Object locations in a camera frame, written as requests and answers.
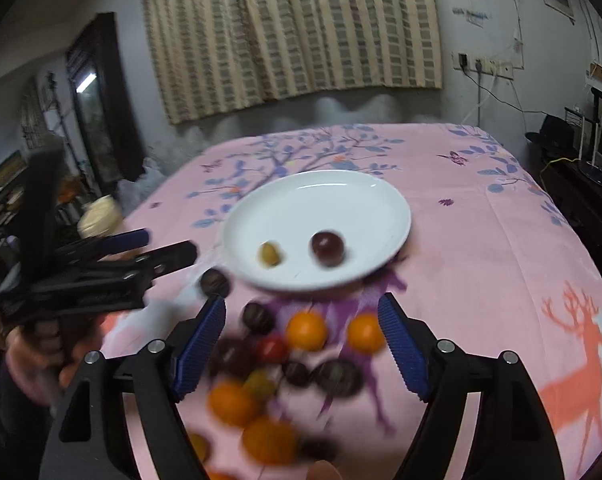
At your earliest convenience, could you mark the dark red cherry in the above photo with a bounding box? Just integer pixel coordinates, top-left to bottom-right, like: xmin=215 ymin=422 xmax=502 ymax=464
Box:
xmin=297 ymin=438 xmax=340 ymax=463
xmin=281 ymin=361 xmax=312 ymax=388

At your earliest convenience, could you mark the dark framed mirror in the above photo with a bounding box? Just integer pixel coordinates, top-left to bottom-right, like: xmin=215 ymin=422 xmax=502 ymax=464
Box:
xmin=66 ymin=12 xmax=145 ymax=194

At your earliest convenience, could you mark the large orange mandarin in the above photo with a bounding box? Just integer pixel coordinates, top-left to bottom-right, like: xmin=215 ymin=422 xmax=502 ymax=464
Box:
xmin=241 ymin=417 xmax=300 ymax=466

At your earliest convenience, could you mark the dark red plum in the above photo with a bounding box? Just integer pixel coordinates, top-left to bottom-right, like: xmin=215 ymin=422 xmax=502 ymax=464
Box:
xmin=311 ymin=231 xmax=345 ymax=266

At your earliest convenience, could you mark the red cherry tomato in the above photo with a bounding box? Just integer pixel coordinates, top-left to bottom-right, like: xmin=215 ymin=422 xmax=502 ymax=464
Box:
xmin=254 ymin=335 xmax=290 ymax=365

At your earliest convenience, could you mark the small yellow fruit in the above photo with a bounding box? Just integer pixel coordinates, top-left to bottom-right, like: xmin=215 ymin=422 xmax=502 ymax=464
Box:
xmin=243 ymin=370 xmax=278 ymax=402

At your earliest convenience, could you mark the yellow round fruit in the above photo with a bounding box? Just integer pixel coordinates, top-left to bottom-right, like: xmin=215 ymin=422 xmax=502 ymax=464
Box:
xmin=188 ymin=432 xmax=211 ymax=464

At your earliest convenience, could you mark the person's left hand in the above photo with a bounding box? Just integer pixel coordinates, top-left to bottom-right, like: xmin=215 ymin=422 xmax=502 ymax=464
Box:
xmin=5 ymin=318 xmax=104 ymax=408

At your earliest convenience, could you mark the white oval plate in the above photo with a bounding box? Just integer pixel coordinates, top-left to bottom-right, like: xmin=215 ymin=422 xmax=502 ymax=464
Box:
xmin=220 ymin=170 xmax=413 ymax=292

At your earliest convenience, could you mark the black shelf rack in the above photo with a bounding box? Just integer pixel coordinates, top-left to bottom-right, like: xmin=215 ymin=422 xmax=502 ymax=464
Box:
xmin=564 ymin=62 xmax=602 ymax=172

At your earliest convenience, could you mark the dark water chestnut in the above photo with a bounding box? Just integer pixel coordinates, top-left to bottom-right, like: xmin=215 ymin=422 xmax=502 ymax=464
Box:
xmin=241 ymin=301 xmax=276 ymax=336
xmin=198 ymin=268 xmax=231 ymax=298
xmin=312 ymin=359 xmax=365 ymax=399

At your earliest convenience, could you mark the large dark plum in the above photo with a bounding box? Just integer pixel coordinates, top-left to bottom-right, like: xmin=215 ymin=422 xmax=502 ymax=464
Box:
xmin=209 ymin=337 xmax=258 ymax=380

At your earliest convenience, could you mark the jar with twine lid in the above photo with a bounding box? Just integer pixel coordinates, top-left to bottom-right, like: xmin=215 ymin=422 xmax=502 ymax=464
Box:
xmin=78 ymin=195 xmax=124 ymax=238

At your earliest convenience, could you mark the wall power strip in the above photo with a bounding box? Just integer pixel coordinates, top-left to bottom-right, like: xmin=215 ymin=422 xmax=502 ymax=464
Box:
xmin=452 ymin=52 xmax=514 ymax=80

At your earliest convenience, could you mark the small yellow-green fruit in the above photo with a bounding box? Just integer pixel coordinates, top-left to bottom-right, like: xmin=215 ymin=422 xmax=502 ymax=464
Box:
xmin=259 ymin=240 xmax=283 ymax=268

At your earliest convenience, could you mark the striped beige curtain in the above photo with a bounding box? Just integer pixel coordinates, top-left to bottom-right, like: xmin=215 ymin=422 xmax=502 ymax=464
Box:
xmin=142 ymin=0 xmax=443 ymax=125

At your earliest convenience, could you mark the pink deer tablecloth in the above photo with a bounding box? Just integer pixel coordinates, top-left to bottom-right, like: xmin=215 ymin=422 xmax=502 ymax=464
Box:
xmin=104 ymin=125 xmax=602 ymax=479

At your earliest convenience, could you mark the small orange kumquat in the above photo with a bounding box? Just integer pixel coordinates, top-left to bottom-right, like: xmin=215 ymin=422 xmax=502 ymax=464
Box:
xmin=285 ymin=311 xmax=329 ymax=352
xmin=347 ymin=312 xmax=386 ymax=356

